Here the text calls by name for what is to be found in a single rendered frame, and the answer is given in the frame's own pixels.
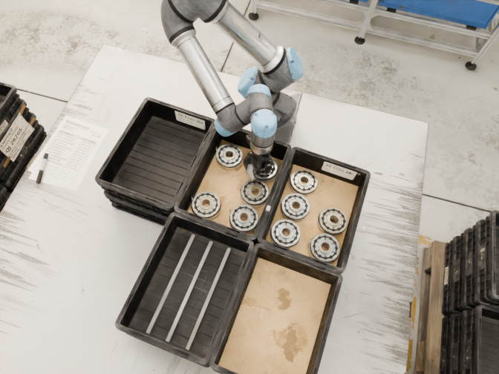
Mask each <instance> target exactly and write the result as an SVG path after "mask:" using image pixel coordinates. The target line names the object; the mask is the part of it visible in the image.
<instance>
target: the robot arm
mask: <svg viewBox="0 0 499 374"><path fill-rule="evenodd" d="M160 15H161V22H162V26H163V30H164V33H165V34H166V38H167V39H168V40H169V43H170V45H171V46H172V47H176V48H177V50H178V52H179V54H180V55H181V57H182V59H183V60H184V62H185V63H186V66H187V67H188V69H189V70H190V72H191V74H192V75H193V77H194V79H195V81H196V82H197V84H198V86H199V87H200V89H201V90H202V92H203V95H204V96H205V97H206V99H207V101H208V103H209V104H210V106H211V107H212V110H213V111H214V112H215V114H216V116H217V119H215V129H216V131H217V132H218V133H219V134H220V135H221V136H224V137H228V136H230V135H232V134H234V133H236V132H238V131H239V130H240V129H242V128H243V127H245V126H247V125H249V124H250V123H251V129H252V130H251V134H248V135H246V138H247V142H248V143H249V146H250V148H251V151H250V152H249V153H248V154H247V157H245V159H244V167H245V169H246V172H247V174H248V175H249V176H250V178H251V180H253V175H254V177H255V176H256V174H263V173H264V172H265V174H269V175H270V172H271V170H272V172H274V168H275V164H274V162H273V159H272V157H271V155H270V153H271V151H272V148H273V142H274V139H275V131H276V129H277V128H279V127H281V126H282V125H284V124H285V123H286V122H287V121H288V120H289V119H290V118H291V117H292V115H293V114H294V113H295V110H296V106H297V103H296V101H295V100H294V98H292V97H291V96H289V95H287V94H285V93H282V92H281V91H282V90H283V89H285V88H286V87H288V86H289V85H291V84H293V83H294V82H296V81H297V80H299V79H300V78H302V76H303V74H304V68H303V64H302V62H301V59H300V57H299V55H298V54H297V52H296V51H295V49H294V48H292V47H288V48H287V49H286V50H285V49H284V48H283V47H282V46H281V45H274V44H273V43H272V42H271V41H270V40H269V39H268V38H267V37H266V36H265V35H264V34H263V33H262V32H261V31H260V30H258V29H257V28H256V27H255V26H254V25H253V24H252V23H251V22H250V21H249V20H248V19H247V18H246V17H245V16H244V15H243V14H241V13H240V12H239V11H238V10H237V9H236V8H235V7H234V6H233V5H232V4H231V3H230V2H229V0H162V4H161V8H160ZM198 18H199V19H200V20H202V21H203V22H204V23H206V24H209V23H213V25H214V26H216V27H217V28H218V29H219V30H220V31H221V32H223V33H224V34H225V35H226V36H227V37H229V38H230V39H231V40H232V41H233V42H234V43H236V45H237V46H239V48H241V49H242V50H243V51H244V52H245V53H247V54H248V55H249V56H250V57H251V58H252V59H254V60H255V61H256V62H257V63H258V68H259V69H258V68H257V67H255V66H252V67H250V68H249V69H248V70H247V71H246V72H245V73H244V74H243V76H242V77H241V79H240V81H239V83H238V92H239V94H240V95H242V97H243V98H244V99H245V100H244V101H242V102H240V103H239V104H237V105H236V104H235V103H234V101H233V99H232V97H231V96H230V95H229V92H228V90H227V89H226V87H225V86H224V84H223V82H222V81H221V78H220V77H219V75H218V73H217V72H216V70H215V69H214V67H213V65H212V63H211V62H210V60H209V58H208V56H207V55H206V53H205V51H204V50H203V48H202V46H201V45H200V42H199V41H198V39H197V37H196V32H197V31H196V29H195V28H194V26H193V22H195V21H196V20H197V19H198ZM272 166H273V167H272ZM254 170H255V172H254Z"/></svg>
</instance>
